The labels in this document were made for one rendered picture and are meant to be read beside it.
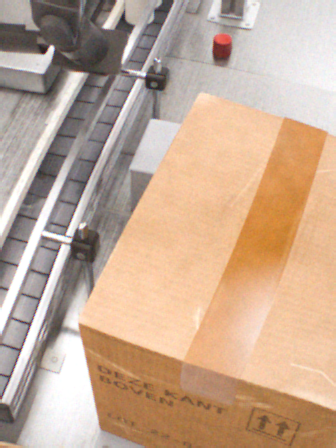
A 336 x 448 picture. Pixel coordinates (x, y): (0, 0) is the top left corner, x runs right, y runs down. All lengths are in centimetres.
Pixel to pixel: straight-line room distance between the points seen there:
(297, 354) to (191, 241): 15
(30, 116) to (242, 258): 62
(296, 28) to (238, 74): 19
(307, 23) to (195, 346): 90
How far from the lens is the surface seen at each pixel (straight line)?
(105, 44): 100
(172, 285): 63
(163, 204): 68
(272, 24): 138
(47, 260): 94
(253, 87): 123
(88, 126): 97
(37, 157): 101
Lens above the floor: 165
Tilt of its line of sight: 53 degrees down
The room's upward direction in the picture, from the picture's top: 2 degrees clockwise
